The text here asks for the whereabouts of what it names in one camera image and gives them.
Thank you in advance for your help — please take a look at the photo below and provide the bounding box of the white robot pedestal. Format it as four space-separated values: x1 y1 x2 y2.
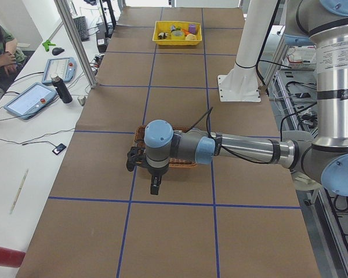
217 0 279 103

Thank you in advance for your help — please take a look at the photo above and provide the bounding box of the black water bottle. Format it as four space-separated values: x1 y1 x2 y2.
50 73 73 104

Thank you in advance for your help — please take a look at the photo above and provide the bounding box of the red fire extinguisher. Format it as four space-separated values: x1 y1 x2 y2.
0 246 26 268

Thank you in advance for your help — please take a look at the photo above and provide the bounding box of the green clamp tool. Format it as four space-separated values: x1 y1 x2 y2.
42 39 56 52

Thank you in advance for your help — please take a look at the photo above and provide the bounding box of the teach pendant tablet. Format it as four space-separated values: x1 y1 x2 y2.
4 82 56 120
41 57 77 85

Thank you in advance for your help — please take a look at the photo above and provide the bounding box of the yellow plastic basket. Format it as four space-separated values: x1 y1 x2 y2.
153 21 202 46

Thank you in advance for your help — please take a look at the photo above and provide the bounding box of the toy bread croissant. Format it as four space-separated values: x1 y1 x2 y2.
185 34 198 41

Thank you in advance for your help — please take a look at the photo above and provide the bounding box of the black computer mouse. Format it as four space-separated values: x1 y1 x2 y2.
52 47 65 56

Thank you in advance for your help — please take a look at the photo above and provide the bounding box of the black keyboard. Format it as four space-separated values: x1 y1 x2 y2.
73 16 89 41

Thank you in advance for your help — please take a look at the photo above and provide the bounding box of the clear yellow tape roll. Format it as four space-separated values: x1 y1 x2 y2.
171 30 186 41

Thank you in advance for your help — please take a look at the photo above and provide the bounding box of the seated person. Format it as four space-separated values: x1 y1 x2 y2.
0 25 28 91

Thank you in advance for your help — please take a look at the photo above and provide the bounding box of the brown wicker basket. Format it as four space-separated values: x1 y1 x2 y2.
133 125 197 168

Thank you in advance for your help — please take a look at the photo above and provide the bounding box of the near teach pendant tablet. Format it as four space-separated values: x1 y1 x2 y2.
4 82 56 120

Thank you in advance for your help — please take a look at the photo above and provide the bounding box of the panda figurine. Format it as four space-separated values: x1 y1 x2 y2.
158 32 169 39

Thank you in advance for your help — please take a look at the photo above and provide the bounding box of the far teach pendant tablet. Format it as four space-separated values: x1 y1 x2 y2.
41 57 77 85

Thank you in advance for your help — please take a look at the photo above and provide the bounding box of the small black sensor pad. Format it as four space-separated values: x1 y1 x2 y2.
52 144 67 155

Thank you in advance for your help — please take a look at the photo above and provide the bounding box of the purple foam block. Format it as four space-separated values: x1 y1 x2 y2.
188 24 197 35

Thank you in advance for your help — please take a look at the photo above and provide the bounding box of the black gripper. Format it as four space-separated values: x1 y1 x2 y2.
146 162 169 195

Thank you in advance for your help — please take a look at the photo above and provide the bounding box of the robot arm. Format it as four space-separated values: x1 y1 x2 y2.
142 1 348 197

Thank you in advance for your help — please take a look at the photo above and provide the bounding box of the aluminium frame post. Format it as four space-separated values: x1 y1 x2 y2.
54 0 97 89

